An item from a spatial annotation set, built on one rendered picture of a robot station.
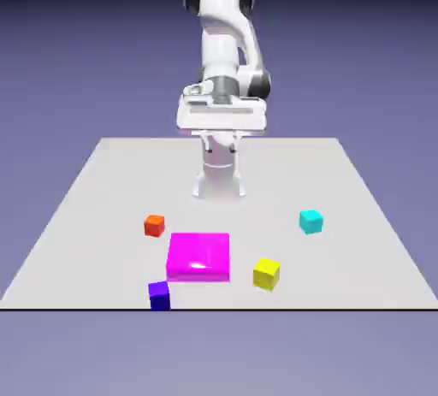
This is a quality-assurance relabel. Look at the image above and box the small yellow cube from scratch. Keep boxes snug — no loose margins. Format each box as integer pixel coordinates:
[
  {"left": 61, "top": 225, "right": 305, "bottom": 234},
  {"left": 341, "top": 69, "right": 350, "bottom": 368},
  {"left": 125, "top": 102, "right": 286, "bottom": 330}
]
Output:
[{"left": 252, "top": 257, "right": 282, "bottom": 293}]

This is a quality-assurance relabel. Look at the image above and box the small purple cube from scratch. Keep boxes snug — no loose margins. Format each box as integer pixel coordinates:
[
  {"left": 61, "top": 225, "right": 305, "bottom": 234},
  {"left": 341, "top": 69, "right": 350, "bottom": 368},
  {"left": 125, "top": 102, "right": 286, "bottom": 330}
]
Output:
[{"left": 147, "top": 280, "right": 172, "bottom": 312}]

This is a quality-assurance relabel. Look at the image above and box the large magenta box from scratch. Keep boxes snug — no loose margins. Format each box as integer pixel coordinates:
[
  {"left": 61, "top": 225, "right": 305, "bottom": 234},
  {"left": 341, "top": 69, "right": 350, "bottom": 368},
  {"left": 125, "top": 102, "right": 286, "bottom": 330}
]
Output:
[{"left": 165, "top": 232, "right": 231, "bottom": 283}]

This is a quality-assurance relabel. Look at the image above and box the small orange cube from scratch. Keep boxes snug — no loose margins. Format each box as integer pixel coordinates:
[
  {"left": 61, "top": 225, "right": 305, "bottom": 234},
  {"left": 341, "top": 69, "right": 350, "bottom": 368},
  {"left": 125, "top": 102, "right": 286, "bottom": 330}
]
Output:
[{"left": 143, "top": 214, "right": 166, "bottom": 239}]

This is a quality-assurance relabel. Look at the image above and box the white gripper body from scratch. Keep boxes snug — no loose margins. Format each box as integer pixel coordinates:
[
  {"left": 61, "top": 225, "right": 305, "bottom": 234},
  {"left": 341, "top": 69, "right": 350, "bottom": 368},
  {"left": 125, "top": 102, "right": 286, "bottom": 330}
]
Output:
[{"left": 175, "top": 95, "right": 269, "bottom": 138}]

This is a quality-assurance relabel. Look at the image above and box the small cyan cube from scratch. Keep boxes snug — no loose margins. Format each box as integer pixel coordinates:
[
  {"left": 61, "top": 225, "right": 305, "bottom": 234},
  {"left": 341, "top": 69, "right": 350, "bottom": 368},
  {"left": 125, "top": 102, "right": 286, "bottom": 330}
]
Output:
[{"left": 298, "top": 208, "right": 324, "bottom": 236}]

